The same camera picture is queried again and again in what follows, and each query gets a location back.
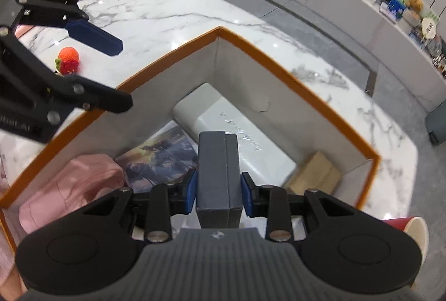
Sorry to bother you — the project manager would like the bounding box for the paper cup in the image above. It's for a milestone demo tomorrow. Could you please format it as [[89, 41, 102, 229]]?
[[380, 215, 429, 289]]

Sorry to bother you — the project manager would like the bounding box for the photo card box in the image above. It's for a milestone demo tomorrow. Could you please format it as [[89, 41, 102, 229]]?
[[115, 120, 199, 193]]

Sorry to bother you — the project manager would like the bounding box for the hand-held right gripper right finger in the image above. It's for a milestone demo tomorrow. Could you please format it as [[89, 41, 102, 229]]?
[[240, 172, 352, 242]]

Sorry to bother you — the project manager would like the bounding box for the round white paper fan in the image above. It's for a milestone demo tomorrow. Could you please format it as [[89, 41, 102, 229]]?
[[421, 17, 438, 35]]

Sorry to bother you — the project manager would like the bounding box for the orange cardboard box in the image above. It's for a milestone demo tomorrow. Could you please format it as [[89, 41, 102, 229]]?
[[0, 26, 380, 253]]

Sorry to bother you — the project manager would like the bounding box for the white and pink plush toy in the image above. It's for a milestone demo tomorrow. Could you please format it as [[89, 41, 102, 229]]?
[[19, 154, 131, 235]]

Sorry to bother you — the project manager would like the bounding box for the small brown cardboard box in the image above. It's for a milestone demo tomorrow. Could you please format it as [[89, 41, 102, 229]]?
[[283, 151, 344, 206]]

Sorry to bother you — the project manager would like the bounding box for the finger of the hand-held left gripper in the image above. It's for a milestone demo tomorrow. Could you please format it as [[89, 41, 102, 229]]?
[[0, 0, 123, 56], [0, 29, 133, 124]]

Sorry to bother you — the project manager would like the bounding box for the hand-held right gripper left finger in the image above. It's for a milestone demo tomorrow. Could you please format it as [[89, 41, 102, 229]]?
[[82, 170, 199, 242]]

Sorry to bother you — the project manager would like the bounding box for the dark grey box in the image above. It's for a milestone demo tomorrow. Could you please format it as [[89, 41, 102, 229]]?
[[195, 131, 243, 230]]

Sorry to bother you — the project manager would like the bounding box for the white glasses case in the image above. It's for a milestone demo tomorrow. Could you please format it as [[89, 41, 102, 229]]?
[[173, 83, 297, 183]]

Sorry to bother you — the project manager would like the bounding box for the orange crochet toy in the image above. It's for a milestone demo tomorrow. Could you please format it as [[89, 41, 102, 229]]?
[[55, 47, 80, 76]]

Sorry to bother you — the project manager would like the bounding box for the dark bin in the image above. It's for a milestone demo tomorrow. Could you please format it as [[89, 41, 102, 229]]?
[[425, 106, 446, 145]]

